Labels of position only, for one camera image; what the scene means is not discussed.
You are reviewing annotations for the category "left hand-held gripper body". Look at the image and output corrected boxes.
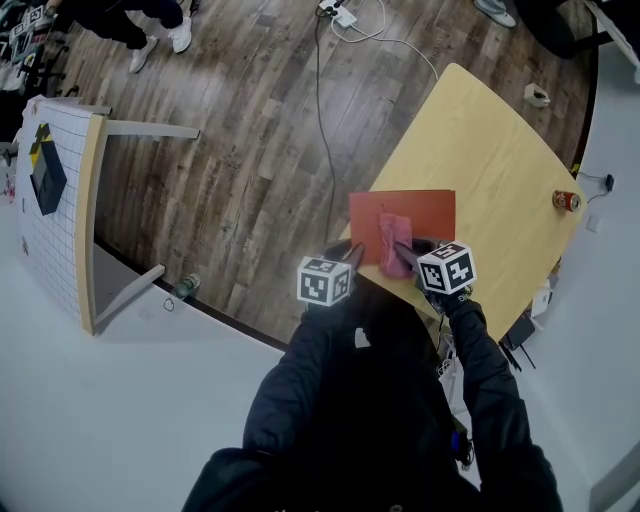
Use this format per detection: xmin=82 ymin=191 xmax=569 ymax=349
xmin=296 ymin=239 xmax=362 ymax=307

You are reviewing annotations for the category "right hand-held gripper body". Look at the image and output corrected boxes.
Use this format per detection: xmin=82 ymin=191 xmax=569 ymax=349
xmin=408 ymin=234 xmax=478 ymax=315

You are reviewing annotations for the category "pink cloth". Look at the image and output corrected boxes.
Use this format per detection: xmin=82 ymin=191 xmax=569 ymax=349
xmin=375 ymin=211 xmax=417 ymax=279

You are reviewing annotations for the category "red book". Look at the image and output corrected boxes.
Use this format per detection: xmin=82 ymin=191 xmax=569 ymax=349
xmin=348 ymin=188 xmax=457 ymax=265

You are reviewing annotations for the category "person's right forearm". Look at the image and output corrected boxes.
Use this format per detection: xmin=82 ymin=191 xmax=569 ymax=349
xmin=441 ymin=297 xmax=532 ymax=494

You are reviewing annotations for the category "white box under table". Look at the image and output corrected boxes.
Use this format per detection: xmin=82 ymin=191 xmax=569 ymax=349
xmin=528 ymin=277 xmax=554 ymax=319

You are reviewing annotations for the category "person's black jacket torso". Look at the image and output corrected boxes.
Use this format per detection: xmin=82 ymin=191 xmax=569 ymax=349
xmin=180 ymin=272 xmax=565 ymax=512

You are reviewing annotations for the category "green bottle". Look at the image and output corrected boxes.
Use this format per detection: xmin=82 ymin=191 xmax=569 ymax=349
xmin=172 ymin=273 xmax=202 ymax=301

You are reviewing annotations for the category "red drink can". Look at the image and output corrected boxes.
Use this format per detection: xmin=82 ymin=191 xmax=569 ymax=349
xmin=552 ymin=189 xmax=583 ymax=212

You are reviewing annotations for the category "wooden table with grey legs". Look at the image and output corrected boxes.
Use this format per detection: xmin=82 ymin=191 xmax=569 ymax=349
xmin=14 ymin=95 xmax=201 ymax=337

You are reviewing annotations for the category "white power strip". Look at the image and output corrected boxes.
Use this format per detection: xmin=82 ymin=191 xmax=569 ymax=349
xmin=318 ymin=0 xmax=359 ymax=30

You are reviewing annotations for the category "white grid mat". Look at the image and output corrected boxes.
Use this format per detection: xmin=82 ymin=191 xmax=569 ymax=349
xmin=15 ymin=96 xmax=96 ymax=324

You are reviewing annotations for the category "black box with yellow stripes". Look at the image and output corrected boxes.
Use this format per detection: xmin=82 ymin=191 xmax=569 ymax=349
xmin=28 ymin=122 xmax=69 ymax=217

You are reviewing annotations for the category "spare hand-held gripper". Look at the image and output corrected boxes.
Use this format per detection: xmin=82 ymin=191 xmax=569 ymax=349
xmin=7 ymin=5 xmax=54 ymax=61

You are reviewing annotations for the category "white floor cable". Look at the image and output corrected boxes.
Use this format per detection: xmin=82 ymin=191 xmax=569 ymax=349
xmin=332 ymin=0 xmax=440 ymax=84

